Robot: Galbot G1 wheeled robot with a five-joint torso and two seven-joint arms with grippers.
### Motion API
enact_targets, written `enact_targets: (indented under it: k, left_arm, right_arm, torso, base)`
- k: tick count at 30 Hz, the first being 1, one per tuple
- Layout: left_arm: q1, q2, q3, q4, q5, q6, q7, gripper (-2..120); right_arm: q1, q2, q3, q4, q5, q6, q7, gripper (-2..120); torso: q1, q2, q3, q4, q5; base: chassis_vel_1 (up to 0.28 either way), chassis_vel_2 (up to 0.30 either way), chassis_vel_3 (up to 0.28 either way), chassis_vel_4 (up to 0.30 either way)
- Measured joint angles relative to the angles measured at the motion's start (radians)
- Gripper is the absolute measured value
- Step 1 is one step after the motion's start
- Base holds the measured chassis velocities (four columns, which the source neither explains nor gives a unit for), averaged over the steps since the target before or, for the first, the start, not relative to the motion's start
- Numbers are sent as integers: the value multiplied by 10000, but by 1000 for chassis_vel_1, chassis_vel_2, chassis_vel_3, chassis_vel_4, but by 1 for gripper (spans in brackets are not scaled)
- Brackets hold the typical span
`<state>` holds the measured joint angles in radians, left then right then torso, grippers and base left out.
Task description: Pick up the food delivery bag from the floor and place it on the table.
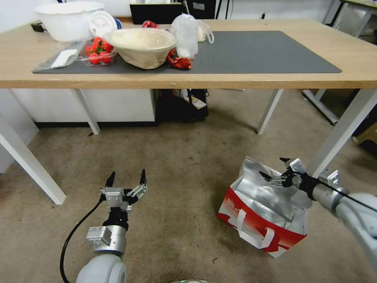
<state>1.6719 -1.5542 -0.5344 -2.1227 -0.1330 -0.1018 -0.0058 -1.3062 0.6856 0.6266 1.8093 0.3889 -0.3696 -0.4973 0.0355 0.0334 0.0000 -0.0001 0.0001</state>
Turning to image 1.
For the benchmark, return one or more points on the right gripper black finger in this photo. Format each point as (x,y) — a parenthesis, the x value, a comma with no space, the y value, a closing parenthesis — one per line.
(266,176)
(285,161)

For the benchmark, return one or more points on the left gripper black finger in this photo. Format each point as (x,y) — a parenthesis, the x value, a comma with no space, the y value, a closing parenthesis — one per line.
(111,180)
(142,179)

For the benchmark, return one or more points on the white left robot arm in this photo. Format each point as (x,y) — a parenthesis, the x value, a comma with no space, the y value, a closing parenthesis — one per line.
(100,269)

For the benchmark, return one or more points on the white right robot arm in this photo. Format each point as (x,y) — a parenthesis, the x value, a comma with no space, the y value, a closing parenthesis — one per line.
(353,213)

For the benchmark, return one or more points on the red foil-lined food delivery bag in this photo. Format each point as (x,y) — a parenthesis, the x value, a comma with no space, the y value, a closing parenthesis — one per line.
(265,203)

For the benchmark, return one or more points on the black bag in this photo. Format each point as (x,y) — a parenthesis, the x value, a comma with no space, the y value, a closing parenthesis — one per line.
(173,109)

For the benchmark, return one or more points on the clear plastic food bag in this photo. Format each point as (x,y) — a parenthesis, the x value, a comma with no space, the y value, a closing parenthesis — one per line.
(203,31)

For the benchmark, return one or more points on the white desk foot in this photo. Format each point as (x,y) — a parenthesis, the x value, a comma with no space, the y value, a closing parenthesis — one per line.
(321,104)

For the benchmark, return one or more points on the beige plastic object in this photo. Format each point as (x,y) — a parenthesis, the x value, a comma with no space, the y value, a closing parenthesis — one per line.
(366,137)

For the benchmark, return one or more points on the white cabinet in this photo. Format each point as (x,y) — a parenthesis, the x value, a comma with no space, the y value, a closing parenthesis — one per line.
(117,103)

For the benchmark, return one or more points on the white robot front shell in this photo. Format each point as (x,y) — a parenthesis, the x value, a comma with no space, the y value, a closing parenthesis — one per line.
(188,281)

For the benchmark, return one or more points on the grey table mat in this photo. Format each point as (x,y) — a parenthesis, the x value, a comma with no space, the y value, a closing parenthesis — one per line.
(265,53)

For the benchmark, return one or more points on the clear plastic strawberry box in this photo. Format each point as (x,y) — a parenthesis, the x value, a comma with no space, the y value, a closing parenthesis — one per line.
(98,63)

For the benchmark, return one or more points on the red strawberry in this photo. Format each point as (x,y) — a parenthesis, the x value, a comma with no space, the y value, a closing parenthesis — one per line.
(89,50)
(107,47)
(97,41)
(105,57)
(94,58)

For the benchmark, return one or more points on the crumpled red snack wrapper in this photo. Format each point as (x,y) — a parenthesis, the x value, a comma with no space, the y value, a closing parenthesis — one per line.
(150,24)
(180,62)

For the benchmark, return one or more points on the beige paper bowl clear lid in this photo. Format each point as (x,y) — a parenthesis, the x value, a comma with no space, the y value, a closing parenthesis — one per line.
(141,56)

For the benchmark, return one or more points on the white folded napkin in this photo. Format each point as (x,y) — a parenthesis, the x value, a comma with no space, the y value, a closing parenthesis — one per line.
(64,57)

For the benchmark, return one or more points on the clear plastic cutlery packet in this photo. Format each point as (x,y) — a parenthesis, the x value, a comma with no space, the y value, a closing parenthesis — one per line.
(48,63)

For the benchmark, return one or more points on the wooden table with white legs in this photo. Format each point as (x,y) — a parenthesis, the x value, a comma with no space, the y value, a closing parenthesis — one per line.
(294,25)

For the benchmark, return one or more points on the crumpled clear plastic cup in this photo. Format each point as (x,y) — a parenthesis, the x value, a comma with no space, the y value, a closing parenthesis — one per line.
(184,35)

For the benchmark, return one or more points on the round white plastic lid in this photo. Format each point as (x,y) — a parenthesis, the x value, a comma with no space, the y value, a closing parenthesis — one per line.
(101,23)

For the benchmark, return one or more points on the small blue object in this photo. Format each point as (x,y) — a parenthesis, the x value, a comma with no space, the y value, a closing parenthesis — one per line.
(118,23)

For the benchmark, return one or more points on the large white plastic bowl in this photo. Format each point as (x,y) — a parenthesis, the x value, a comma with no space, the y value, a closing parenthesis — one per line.
(64,26)

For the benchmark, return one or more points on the grey desk with metal legs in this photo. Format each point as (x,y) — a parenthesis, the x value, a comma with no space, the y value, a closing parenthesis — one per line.
(359,11)

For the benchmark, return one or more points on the black monitor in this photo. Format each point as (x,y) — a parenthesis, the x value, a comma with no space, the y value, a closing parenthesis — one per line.
(153,13)

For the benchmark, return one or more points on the black equipment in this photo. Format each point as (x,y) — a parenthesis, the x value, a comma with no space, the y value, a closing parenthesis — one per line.
(206,7)

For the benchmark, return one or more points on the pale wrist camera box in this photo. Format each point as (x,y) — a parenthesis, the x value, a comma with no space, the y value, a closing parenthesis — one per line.
(114,197)
(296,165)

